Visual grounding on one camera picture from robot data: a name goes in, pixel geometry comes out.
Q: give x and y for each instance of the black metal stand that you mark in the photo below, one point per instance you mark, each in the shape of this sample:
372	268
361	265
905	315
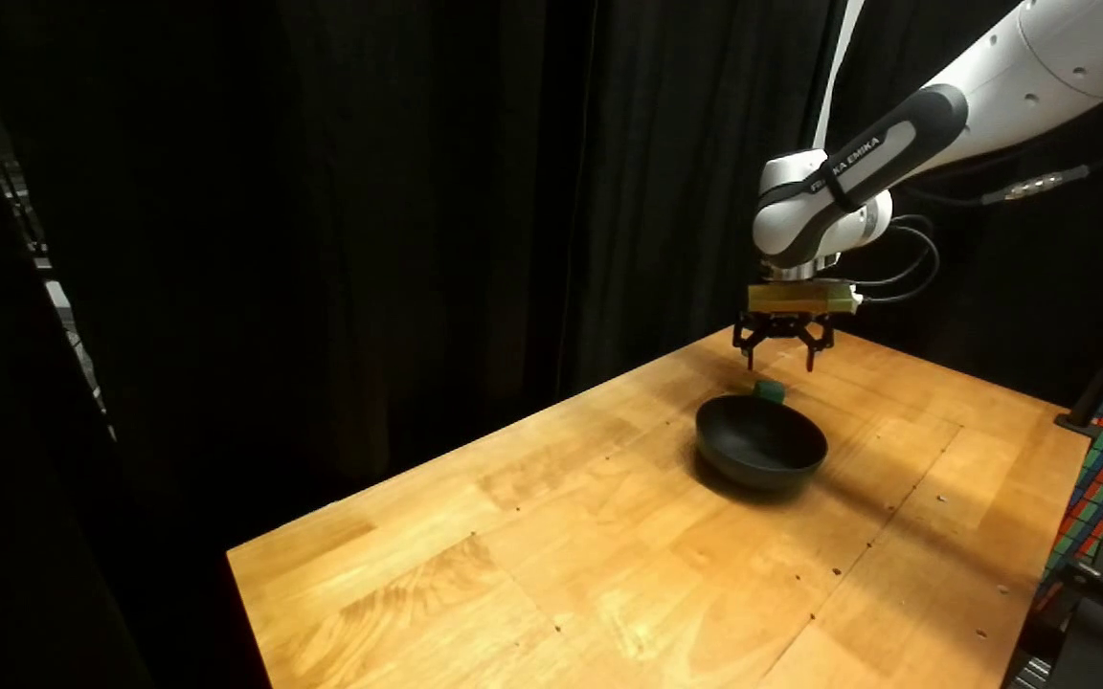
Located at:
26	216

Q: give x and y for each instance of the green block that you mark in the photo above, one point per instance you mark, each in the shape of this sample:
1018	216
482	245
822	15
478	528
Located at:
772	393

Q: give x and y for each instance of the black and red equipment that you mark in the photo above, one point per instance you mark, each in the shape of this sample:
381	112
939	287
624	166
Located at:
1094	616

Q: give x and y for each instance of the black bowl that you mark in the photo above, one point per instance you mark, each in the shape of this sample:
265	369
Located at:
758	442

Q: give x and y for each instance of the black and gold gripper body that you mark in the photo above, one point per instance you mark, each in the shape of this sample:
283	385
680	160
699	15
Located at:
800	301

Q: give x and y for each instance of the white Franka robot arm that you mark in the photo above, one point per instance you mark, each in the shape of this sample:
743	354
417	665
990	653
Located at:
960	101

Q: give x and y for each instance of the black curtain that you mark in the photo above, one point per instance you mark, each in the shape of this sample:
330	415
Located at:
450	193

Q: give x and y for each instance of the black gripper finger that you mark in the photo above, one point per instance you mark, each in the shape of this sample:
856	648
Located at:
817	338
748	338

